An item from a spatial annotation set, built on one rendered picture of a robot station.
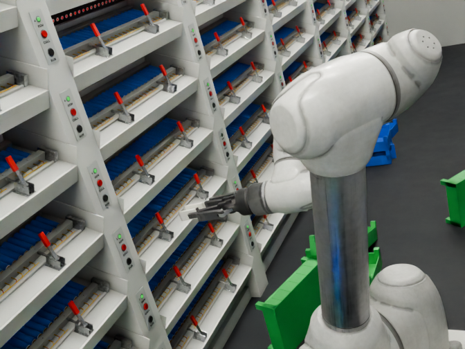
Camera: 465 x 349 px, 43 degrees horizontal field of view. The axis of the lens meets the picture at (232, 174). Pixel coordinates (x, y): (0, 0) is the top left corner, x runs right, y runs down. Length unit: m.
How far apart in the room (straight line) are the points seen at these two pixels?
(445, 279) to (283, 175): 0.96
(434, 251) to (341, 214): 1.41
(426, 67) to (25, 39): 0.86
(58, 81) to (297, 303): 1.09
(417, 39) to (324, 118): 0.22
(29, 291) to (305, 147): 0.72
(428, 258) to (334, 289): 1.26
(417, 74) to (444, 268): 1.40
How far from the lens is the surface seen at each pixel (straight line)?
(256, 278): 2.33
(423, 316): 1.40
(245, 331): 2.22
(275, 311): 1.94
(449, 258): 2.40
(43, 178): 1.41
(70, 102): 1.46
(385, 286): 1.38
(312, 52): 3.35
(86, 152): 1.49
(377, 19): 5.35
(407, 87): 1.03
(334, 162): 0.98
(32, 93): 1.40
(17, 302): 1.35
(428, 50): 1.04
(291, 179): 1.51
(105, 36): 1.73
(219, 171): 2.12
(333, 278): 1.16
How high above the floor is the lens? 1.30
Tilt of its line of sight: 21 degrees down
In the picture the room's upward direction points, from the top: 16 degrees counter-clockwise
